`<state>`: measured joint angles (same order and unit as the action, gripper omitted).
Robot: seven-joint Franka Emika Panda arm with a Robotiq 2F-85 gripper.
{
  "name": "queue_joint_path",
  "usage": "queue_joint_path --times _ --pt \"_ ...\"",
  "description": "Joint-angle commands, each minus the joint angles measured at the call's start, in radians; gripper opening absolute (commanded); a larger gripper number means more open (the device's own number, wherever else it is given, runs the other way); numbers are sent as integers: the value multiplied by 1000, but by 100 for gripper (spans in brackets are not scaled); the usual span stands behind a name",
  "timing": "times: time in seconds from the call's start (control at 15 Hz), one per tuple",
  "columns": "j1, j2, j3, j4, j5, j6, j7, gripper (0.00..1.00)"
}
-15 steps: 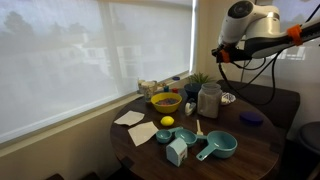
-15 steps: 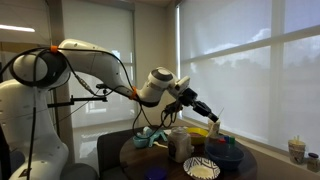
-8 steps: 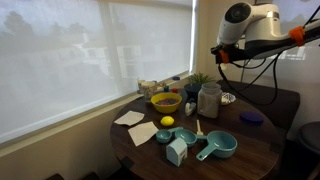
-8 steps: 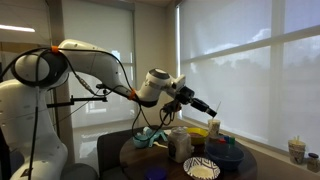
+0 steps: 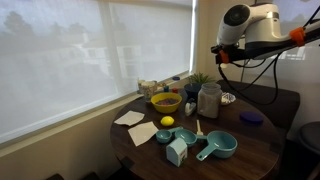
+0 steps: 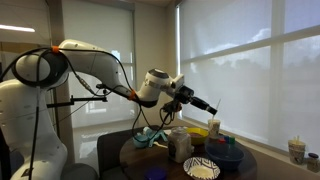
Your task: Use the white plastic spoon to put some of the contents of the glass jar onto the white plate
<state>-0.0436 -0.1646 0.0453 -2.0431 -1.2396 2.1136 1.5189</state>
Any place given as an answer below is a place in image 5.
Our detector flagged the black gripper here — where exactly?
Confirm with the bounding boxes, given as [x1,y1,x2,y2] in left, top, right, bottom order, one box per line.
[233,43,279,64]

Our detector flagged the large teal measuring cup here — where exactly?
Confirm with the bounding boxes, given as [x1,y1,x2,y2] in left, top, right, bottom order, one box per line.
[195,130,239,163]

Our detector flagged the yellow bowl of coloured beads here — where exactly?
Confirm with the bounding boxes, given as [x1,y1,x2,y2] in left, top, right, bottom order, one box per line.
[150,92,184,115]

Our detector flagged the small cream plastic spatula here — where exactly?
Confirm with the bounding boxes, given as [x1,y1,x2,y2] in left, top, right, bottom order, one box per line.
[195,119,205,137]

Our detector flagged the dark upholstered armchair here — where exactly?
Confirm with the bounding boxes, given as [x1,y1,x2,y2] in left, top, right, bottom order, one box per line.
[215,78,302,141]

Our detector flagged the orange cable strap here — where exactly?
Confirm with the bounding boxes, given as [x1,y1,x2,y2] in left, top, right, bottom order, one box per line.
[289,27,306,47]
[219,49,231,64]

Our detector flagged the patterned paper cup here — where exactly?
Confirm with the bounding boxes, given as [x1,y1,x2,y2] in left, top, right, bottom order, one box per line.
[139,79,158,103]

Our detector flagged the small teal measuring cup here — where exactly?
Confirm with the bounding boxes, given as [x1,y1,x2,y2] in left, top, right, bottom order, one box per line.
[155,126,184,145]

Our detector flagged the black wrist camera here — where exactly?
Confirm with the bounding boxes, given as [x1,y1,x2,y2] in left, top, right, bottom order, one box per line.
[211,44,234,65]

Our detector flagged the large white paper napkin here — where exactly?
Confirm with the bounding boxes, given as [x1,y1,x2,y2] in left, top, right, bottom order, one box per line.
[127,121,160,148]

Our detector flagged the yellow lemon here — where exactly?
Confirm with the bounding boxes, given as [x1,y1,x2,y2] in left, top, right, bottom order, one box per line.
[160,115,176,127]

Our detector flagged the dark blue jar lid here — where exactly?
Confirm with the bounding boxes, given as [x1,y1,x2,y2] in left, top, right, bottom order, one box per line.
[239,111,265,127]

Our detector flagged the small white paper napkin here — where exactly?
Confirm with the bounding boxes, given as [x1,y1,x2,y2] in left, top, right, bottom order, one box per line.
[113,110,146,127]

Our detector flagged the wide white roller blind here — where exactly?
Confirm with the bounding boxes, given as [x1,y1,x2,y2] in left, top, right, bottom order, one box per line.
[0,0,195,144]

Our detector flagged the glass jar of rice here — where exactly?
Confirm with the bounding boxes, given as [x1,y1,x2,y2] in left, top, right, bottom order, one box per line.
[197,82,224,120]

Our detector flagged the green spiky plant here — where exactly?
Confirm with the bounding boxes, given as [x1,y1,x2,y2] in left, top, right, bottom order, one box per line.
[187,71,214,86]

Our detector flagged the medium teal measuring cup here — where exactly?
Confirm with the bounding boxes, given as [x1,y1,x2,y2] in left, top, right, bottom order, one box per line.
[174,128,208,148]

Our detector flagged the teal white toy milk carton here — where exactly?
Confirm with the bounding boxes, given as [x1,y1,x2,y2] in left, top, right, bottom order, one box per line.
[165,137,189,168]

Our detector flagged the grey round stool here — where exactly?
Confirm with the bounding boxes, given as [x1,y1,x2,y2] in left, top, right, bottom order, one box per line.
[297,120,320,156]

